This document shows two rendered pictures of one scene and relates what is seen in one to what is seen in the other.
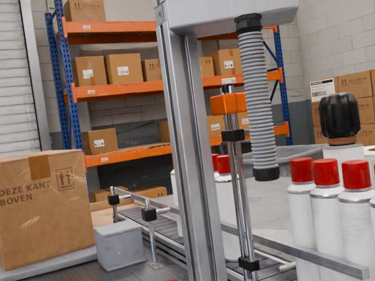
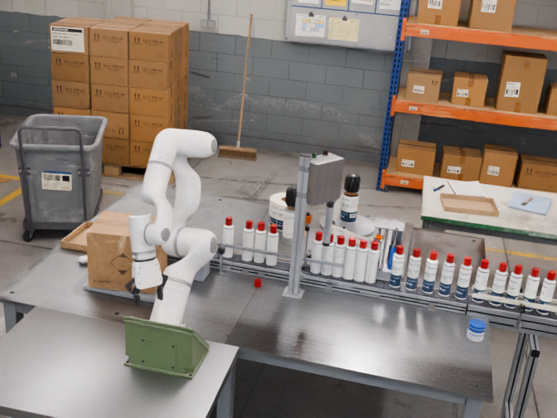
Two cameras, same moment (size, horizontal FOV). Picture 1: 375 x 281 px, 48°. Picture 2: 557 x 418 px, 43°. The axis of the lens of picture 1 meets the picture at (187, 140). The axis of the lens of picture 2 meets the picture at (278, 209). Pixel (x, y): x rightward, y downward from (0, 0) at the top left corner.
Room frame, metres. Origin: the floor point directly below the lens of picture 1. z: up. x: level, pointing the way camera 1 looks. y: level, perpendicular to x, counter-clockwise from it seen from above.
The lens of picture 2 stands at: (-1.03, 2.30, 2.43)
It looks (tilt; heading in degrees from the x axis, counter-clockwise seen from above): 23 degrees down; 308
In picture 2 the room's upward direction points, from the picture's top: 4 degrees clockwise
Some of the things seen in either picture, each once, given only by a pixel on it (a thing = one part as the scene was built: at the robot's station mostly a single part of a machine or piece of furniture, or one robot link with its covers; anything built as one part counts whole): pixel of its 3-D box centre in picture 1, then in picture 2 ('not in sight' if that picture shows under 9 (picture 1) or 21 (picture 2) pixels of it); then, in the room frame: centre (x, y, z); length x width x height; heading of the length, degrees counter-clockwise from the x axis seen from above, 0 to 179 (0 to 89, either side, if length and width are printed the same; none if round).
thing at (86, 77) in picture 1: (182, 111); not in sight; (5.13, 0.01, 1.26); 2.78 x 0.61 x 2.51; 118
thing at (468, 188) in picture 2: not in sight; (461, 187); (0.76, -1.99, 0.81); 0.38 x 0.36 x 0.02; 28
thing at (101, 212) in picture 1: (114, 209); (100, 239); (1.64, 0.32, 0.85); 0.30 x 0.26 x 0.04; 26
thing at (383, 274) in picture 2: not in sight; (385, 250); (0.40, -0.38, 1.01); 0.14 x 0.13 x 0.26; 26
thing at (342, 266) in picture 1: (178, 211); (232, 246); (0.98, 0.04, 0.96); 1.07 x 0.01 x 0.01; 26
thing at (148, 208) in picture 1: (159, 229); (222, 256); (1.00, 0.09, 0.91); 0.07 x 0.03 x 0.16; 116
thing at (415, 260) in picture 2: not in sight; (414, 269); (0.23, -0.36, 0.98); 0.05 x 0.05 x 0.20
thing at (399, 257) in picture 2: not in sight; (397, 266); (0.30, -0.33, 0.98); 0.05 x 0.05 x 0.20
